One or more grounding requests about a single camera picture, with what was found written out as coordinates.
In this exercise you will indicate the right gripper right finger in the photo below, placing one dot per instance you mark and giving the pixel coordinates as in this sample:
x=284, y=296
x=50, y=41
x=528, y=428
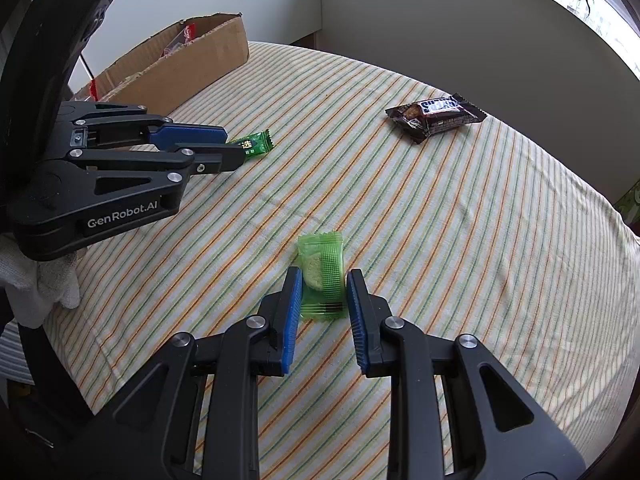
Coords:
x=455, y=410

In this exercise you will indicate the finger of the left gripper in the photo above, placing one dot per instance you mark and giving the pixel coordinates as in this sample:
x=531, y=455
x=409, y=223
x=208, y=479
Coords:
x=165, y=129
x=198, y=159

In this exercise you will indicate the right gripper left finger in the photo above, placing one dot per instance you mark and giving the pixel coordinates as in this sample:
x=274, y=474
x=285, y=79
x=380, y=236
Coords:
x=190, y=412

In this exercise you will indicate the dark green candy packet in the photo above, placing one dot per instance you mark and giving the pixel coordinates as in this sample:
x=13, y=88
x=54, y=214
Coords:
x=255, y=144

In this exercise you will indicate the red-wrapped snack bag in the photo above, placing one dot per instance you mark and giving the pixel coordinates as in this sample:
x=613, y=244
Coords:
x=186, y=35

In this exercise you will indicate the light green snack packet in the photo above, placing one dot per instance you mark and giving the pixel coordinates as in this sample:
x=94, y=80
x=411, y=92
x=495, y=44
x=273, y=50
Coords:
x=320, y=256

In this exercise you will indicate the large Snickers bar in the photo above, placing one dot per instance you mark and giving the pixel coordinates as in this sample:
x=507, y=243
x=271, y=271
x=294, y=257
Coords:
x=426, y=118

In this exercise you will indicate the brown cardboard box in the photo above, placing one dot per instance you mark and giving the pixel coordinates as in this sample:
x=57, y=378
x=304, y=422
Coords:
x=143, y=77

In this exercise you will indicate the white gloved hand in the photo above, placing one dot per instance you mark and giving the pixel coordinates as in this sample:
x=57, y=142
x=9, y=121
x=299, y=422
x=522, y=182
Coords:
x=34, y=288

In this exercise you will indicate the striped tablecloth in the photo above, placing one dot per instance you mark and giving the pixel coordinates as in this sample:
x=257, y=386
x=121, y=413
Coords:
x=475, y=231

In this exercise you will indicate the green carton box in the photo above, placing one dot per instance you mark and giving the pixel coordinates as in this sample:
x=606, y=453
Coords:
x=629, y=208

